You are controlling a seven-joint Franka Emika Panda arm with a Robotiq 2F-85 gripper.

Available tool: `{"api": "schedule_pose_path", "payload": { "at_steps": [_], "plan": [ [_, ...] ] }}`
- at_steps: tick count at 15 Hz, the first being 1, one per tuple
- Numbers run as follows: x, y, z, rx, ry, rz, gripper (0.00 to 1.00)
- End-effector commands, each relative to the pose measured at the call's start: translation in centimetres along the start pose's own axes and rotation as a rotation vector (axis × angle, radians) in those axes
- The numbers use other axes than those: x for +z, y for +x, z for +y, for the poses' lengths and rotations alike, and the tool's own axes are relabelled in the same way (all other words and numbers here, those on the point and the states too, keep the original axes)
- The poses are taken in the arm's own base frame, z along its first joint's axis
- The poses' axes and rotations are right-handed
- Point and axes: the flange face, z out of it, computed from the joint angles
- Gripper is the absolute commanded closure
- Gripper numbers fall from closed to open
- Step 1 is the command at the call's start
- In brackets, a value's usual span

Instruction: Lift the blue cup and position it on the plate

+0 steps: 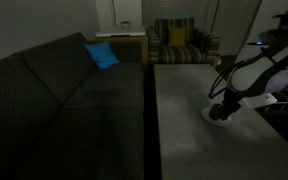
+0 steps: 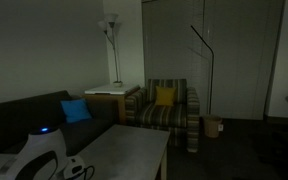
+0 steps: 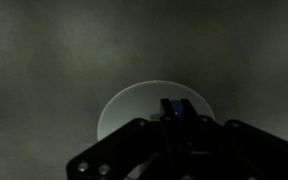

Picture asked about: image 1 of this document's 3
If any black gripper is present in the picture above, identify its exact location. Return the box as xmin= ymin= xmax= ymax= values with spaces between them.
xmin=211 ymin=88 xmax=244 ymax=121

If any blue ceramic cup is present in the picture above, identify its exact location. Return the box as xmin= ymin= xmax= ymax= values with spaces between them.
xmin=208 ymin=103 xmax=224 ymax=122

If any white round plate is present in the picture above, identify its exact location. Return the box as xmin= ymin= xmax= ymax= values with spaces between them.
xmin=201 ymin=106 xmax=233 ymax=127

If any striped armchair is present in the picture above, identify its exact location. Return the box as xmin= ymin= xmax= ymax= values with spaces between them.
xmin=146 ymin=17 xmax=222 ymax=66

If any yellow throw pillow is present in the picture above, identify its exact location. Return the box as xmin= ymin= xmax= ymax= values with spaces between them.
xmin=167 ymin=26 xmax=188 ymax=47

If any wooden side table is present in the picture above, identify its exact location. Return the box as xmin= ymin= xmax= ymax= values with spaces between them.
xmin=95 ymin=34 xmax=150 ymax=68

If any flat white board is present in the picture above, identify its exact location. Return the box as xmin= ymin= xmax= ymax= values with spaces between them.
xmin=95 ymin=26 xmax=147 ymax=38

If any blue throw pillow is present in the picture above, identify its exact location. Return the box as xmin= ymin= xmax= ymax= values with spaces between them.
xmin=84 ymin=41 xmax=121 ymax=71

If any dark fabric sofa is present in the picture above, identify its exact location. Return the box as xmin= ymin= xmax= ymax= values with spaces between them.
xmin=0 ymin=31 xmax=146 ymax=180

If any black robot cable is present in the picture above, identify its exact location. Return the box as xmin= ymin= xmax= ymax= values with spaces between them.
xmin=207 ymin=49 xmax=278 ymax=101

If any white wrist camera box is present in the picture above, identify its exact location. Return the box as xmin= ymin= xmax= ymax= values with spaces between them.
xmin=241 ymin=93 xmax=279 ymax=110

